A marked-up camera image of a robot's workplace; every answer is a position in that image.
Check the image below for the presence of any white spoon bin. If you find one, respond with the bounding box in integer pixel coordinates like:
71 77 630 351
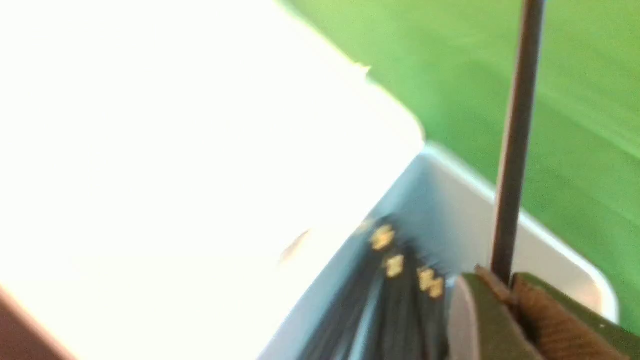
1 0 424 360

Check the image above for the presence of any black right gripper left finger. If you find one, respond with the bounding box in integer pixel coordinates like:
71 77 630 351
447 265 543 360

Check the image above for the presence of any bundle of black chopsticks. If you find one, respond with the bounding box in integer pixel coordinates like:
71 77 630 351
295 215 449 360

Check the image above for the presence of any blue chopstick bin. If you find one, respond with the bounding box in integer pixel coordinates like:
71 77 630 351
258 142 620 360

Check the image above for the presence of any green cloth backdrop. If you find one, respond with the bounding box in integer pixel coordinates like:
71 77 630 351
286 0 640 333

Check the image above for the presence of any black chopstick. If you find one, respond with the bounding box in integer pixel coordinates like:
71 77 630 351
490 0 547 286

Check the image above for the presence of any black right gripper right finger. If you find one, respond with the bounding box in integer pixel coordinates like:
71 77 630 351
511 272 639 360

